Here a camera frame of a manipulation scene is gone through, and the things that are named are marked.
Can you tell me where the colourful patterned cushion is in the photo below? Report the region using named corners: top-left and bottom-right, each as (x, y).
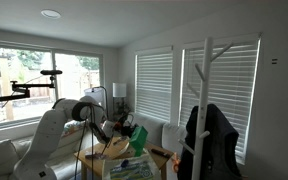
top-left (61, 119), bottom-right (86, 138)

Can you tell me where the floor lamp cylinder shade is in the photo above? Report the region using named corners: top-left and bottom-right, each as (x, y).
top-left (112, 82), bottom-right (128, 118)

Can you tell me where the grey fabric sofa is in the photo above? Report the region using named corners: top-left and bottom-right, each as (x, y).
top-left (130, 112), bottom-right (189, 158)

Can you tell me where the white printed tote bag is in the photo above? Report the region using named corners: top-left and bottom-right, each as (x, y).
top-left (101, 137), bottom-right (162, 180)

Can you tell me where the wide white window blind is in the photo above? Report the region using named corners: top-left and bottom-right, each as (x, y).
top-left (178, 34), bottom-right (262, 165)

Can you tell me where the black camera boom stand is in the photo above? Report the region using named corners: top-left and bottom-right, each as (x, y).
top-left (0, 74), bottom-right (59, 105)

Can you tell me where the narrow white window blind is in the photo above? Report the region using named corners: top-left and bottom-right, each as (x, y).
top-left (134, 49), bottom-right (174, 123)

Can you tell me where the wooden table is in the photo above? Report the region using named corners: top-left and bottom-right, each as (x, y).
top-left (74, 134), bottom-right (175, 180)

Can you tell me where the orange octopus plush toy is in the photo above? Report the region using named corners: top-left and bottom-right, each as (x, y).
top-left (171, 152), bottom-right (183, 174)

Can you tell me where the dark jacket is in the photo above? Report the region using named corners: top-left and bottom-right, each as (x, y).
top-left (176, 103), bottom-right (242, 180)

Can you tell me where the black stereo camera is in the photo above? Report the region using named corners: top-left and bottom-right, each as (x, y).
top-left (39, 68), bottom-right (64, 76)

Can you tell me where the arc floor lamp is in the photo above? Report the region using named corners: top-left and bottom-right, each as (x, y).
top-left (83, 85), bottom-right (110, 118)

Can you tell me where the black remote control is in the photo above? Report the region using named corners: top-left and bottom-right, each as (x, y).
top-left (150, 148), bottom-right (172, 159)

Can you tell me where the white coat rack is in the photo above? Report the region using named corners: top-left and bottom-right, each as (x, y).
top-left (178, 36), bottom-right (235, 180)

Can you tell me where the round ceiling light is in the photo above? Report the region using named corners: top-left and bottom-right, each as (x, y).
top-left (40, 8), bottom-right (63, 20)

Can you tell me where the large picture window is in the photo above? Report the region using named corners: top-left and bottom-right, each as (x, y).
top-left (0, 39), bottom-right (105, 132)

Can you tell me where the green plastic box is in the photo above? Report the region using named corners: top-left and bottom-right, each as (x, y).
top-left (129, 125), bottom-right (149, 158)

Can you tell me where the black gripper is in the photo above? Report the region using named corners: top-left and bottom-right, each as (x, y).
top-left (119, 122), bottom-right (140, 138)

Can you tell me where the black hanging cable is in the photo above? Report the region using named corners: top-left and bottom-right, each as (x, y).
top-left (88, 103), bottom-right (96, 180)
top-left (74, 119), bottom-right (88, 180)

